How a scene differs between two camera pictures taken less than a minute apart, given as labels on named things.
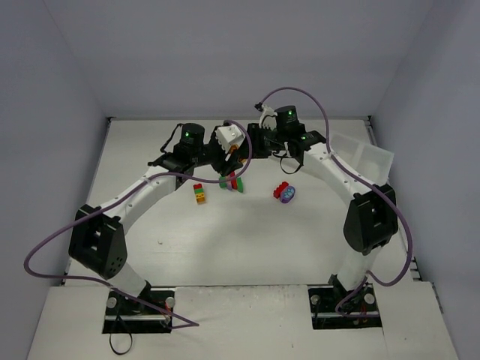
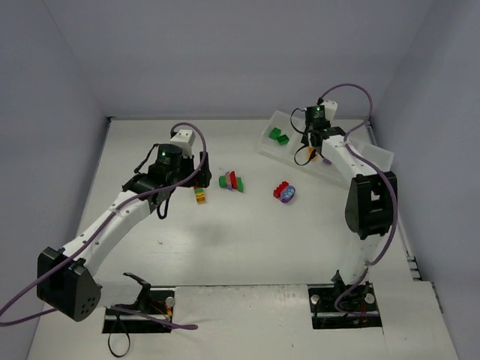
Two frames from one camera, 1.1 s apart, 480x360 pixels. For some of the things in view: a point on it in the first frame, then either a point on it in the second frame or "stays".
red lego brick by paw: x=277 y=192 stays
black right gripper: x=253 y=139 to x=316 y=137
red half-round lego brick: x=233 y=180 stays
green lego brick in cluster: x=240 y=184 stays
